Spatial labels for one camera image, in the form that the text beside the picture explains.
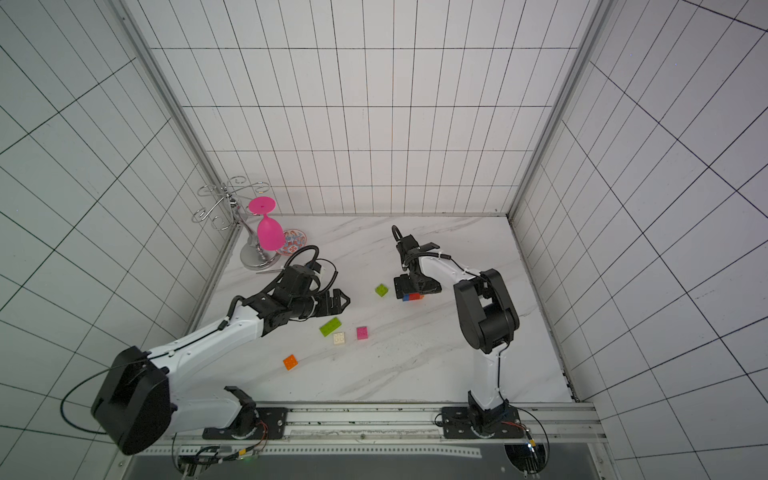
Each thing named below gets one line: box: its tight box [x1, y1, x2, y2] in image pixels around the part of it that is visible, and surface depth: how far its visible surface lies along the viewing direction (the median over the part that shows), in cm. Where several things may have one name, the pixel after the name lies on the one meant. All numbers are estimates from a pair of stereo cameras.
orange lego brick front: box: [283, 354, 299, 371], surface depth 84 cm
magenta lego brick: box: [356, 326, 369, 341], surface depth 89 cm
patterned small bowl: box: [276, 229, 308, 256], surface depth 112 cm
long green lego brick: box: [319, 317, 342, 337], surface depth 91 cm
